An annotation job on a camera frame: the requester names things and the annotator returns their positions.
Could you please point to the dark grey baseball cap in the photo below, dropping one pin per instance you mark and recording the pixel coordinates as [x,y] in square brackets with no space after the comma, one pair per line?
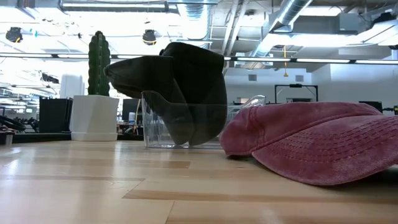
[202,93]
[140,74]

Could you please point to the maroon baseball cap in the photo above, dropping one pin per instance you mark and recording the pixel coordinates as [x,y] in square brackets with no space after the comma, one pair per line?
[311,140]

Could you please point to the clear plastic bin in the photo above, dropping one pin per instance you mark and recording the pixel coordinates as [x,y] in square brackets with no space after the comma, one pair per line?
[155,130]

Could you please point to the black computer monitor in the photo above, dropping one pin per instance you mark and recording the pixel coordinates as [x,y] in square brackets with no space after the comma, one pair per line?
[130,107]

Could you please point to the black ceiling spotlight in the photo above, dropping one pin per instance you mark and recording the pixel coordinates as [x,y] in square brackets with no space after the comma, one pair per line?
[149,37]
[14,34]

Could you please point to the white hexagonal plant pot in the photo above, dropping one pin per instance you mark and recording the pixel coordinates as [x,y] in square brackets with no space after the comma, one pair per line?
[93,118]

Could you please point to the green cactus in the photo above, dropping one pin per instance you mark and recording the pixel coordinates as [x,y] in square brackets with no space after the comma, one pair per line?
[99,62]

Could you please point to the white cylindrical bin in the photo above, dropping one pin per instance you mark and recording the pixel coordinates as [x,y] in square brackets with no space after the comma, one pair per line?
[72,86]

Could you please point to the black storage crates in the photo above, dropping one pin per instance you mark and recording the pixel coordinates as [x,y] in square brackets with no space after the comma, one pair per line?
[54,115]

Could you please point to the black test rig frame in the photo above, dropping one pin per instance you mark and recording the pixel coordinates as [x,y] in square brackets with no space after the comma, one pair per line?
[295,85]

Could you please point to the silver ventilation duct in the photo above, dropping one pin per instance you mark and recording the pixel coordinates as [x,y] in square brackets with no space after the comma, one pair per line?
[292,11]

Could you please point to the black aluminium table frame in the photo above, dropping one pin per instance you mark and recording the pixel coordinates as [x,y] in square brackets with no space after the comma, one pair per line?
[40,137]

